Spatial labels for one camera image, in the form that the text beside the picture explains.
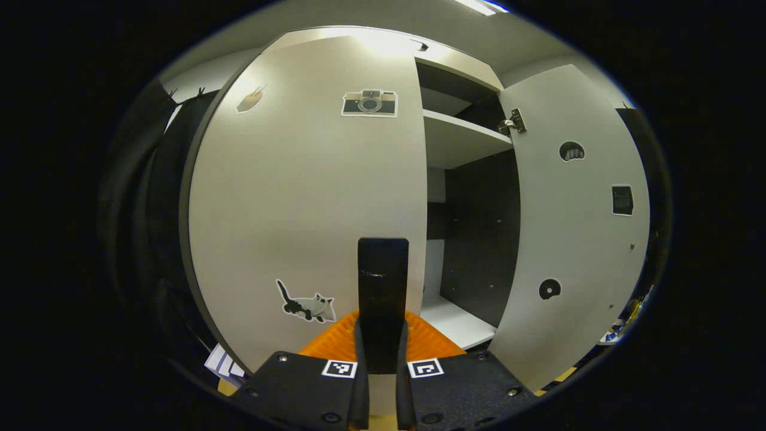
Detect ceiling light panel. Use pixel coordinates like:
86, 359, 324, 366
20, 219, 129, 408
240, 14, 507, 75
452, 0, 509, 16

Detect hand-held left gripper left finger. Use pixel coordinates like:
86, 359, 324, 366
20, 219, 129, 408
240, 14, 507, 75
230, 308, 370, 431

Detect beige double-door shoe cabinet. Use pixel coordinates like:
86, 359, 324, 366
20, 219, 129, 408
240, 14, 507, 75
413, 54, 521, 351

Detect white and blue books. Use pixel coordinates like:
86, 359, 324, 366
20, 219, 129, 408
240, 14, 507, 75
203, 343, 246, 379

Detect beige door with headphones sticker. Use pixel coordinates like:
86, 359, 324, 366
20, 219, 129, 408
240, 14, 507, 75
488, 64, 651, 393

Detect black door handle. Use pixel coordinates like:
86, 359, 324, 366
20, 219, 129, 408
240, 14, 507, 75
357, 238, 410, 375

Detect beige door with camera sticker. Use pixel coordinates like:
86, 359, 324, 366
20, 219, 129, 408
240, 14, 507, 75
180, 35, 428, 417

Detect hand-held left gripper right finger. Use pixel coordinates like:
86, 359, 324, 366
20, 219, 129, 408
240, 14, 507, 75
395, 310, 537, 431

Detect white cabinet shelf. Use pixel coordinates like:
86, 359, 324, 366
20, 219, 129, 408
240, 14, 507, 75
422, 110, 514, 170

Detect beige cabinet drawer front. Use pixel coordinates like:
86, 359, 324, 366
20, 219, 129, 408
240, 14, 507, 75
263, 25, 504, 92

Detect metal door hinge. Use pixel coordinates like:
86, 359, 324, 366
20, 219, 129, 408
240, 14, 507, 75
498, 108, 527, 136

